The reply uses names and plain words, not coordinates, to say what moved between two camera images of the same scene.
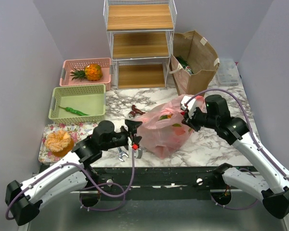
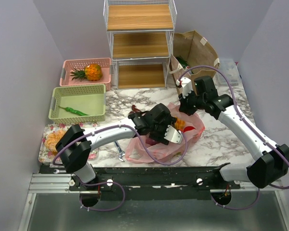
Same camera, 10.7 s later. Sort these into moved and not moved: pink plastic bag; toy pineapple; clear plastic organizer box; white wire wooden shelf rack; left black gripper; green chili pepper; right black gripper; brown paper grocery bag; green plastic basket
Moved: pink plastic bag; left black gripper; right black gripper
Not moved: clear plastic organizer box; green chili pepper; brown paper grocery bag; toy pineapple; white wire wooden shelf rack; green plastic basket
